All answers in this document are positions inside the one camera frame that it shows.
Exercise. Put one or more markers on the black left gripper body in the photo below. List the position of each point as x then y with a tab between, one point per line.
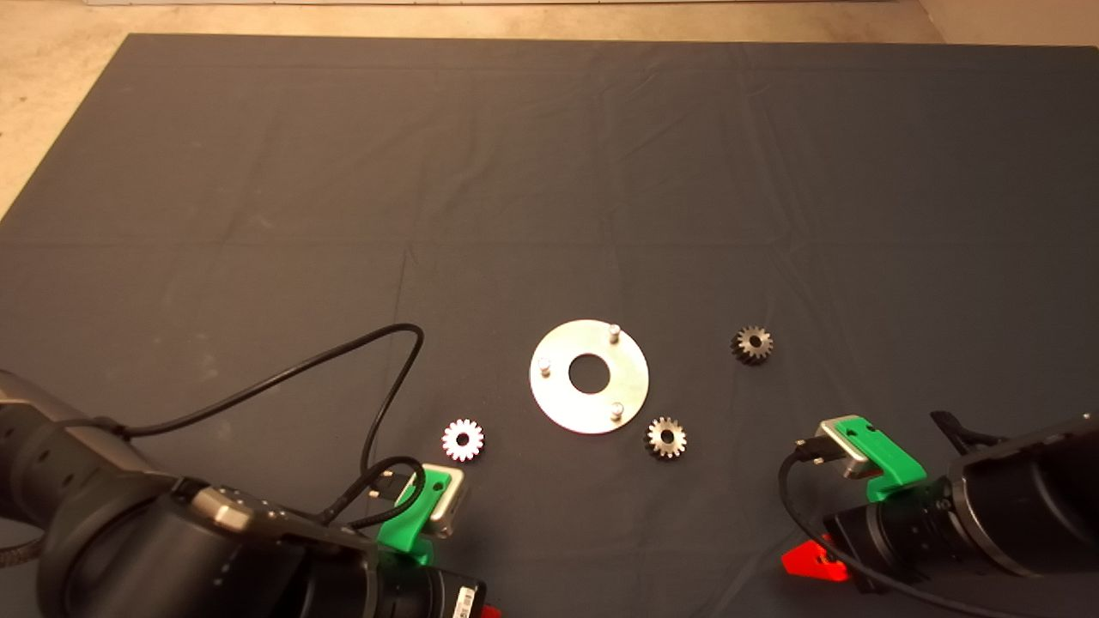
459	596

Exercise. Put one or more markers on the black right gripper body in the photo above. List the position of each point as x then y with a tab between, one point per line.
850	528

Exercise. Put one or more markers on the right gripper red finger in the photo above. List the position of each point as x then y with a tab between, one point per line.
807	562

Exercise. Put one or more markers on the steel planetary gear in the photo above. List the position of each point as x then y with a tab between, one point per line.
742	347
677	439

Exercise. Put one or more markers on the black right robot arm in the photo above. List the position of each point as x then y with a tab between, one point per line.
1030	506

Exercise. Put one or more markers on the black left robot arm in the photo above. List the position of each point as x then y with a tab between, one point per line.
129	532

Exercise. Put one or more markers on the round metal carrier plate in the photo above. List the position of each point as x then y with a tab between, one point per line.
558	403

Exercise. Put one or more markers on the white shiny small gear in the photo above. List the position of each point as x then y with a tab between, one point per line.
452	439

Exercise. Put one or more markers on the dark grey table cloth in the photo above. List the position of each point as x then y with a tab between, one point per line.
549	172

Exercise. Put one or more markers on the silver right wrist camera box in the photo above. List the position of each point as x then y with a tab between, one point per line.
846	455

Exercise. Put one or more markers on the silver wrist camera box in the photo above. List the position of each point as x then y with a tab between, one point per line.
453	502
846	455

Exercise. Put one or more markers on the green right camera mount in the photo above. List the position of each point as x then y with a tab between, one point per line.
893	468

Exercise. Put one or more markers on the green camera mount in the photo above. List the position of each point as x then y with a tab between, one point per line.
403	528
893	468

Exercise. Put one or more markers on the green left camera mount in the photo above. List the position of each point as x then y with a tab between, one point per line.
403	528

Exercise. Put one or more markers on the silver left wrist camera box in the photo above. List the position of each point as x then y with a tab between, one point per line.
453	502

